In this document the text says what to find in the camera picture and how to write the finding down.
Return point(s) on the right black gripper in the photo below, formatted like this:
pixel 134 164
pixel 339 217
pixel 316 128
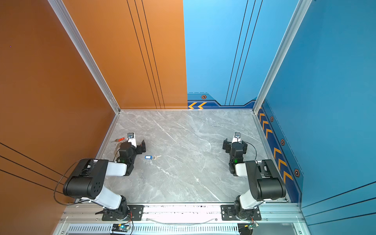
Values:
pixel 230 144

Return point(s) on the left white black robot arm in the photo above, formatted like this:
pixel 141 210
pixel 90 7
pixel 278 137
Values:
pixel 86 182

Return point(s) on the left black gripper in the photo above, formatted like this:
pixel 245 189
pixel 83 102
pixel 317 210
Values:
pixel 138 147

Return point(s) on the right small circuit board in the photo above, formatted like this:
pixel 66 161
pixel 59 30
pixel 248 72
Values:
pixel 252 225

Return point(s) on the green circuit board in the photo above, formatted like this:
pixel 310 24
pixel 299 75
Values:
pixel 121 229

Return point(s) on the blue tag key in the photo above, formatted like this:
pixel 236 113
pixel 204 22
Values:
pixel 152 157

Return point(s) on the aluminium front rail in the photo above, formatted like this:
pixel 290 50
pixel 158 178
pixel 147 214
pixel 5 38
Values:
pixel 186 213

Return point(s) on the red tag key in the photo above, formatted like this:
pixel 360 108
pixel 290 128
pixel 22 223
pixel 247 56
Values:
pixel 118 140

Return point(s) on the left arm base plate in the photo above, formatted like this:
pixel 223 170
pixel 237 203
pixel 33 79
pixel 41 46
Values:
pixel 135 213

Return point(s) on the white vented grille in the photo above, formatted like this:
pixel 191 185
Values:
pixel 155 229

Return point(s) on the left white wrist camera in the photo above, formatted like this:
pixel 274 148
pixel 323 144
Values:
pixel 131 138

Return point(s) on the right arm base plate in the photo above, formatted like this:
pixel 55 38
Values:
pixel 228 212

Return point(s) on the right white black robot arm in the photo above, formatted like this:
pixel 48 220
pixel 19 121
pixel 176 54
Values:
pixel 264 180

